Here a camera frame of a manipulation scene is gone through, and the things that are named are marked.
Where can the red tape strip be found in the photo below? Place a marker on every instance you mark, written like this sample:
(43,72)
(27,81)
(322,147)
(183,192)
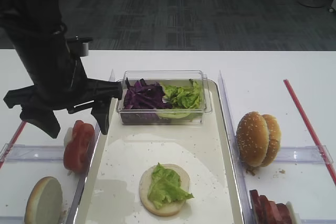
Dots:
(307,124)
(13,137)

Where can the rear sesame bun top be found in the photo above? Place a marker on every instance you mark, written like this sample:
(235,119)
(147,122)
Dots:
(274,139)

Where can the bottom bun on tray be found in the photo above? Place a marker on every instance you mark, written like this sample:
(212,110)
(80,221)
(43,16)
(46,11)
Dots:
(143,192)

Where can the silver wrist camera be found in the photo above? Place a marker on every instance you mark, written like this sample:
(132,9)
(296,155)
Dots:
(79,46)

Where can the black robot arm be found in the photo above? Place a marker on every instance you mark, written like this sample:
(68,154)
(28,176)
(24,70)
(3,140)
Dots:
(37,32)

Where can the lower left clear divider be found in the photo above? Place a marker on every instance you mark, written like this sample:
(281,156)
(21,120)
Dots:
(11,220)

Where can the white holder behind tomatoes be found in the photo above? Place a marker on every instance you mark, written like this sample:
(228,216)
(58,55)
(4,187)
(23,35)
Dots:
(68,136)

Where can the right clear acrylic long divider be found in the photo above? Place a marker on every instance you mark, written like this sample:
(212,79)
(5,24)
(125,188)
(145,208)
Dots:
(246,212)

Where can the green lettuce leaf on bun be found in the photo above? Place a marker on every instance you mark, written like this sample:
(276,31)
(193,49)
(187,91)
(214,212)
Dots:
(169,184)

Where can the white serving tray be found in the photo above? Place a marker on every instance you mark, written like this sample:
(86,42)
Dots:
(111,194)

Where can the clear acrylic long divider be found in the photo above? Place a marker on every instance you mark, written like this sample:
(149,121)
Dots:
(246,212)
(72,213)

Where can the remaining red tomato slices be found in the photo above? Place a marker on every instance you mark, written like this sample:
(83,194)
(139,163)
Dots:
(66,157)

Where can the left clear acrylic long divider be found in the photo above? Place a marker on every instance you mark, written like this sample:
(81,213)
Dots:
(72,213)

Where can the left red tape strip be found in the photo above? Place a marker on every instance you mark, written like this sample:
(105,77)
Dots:
(13,137)

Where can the green lettuce in container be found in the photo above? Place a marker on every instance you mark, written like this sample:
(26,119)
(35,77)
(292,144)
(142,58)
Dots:
(184,97)

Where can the white floor stand base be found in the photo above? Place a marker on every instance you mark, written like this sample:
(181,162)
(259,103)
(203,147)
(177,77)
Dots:
(312,3)

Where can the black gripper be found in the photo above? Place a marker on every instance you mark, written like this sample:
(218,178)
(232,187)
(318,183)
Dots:
(60,82)

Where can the white holder behind meat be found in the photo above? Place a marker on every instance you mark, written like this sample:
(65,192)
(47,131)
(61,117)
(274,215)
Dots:
(295,218)

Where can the left clear acrylic cross divider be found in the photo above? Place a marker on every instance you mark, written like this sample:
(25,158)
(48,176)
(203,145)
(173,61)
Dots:
(31,153)

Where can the clear acrylic cross divider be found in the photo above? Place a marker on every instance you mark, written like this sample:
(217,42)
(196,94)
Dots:
(304,155)
(31,153)

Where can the front sesame bun top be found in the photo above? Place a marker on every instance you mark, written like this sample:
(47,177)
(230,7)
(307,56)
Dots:
(252,139)

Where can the sesame bun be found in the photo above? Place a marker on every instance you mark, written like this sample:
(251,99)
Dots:
(252,139)
(274,139)

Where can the purple shredded cabbage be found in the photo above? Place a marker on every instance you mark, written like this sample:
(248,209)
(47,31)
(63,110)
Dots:
(144,96)

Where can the lower right clear divider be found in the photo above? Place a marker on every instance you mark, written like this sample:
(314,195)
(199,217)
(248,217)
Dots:
(317,221)

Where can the clear plastic salad container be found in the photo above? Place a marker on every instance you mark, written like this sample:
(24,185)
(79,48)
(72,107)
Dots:
(165,116)

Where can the bun half on left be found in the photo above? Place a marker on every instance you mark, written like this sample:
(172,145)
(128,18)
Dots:
(44,204)

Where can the dark red meat slices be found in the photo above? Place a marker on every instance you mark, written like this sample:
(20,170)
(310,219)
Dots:
(268,212)

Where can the right clear acrylic cross divider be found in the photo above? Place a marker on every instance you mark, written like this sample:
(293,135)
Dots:
(304,155)

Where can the right red tape strip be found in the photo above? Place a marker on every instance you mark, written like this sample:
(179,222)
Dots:
(307,124)

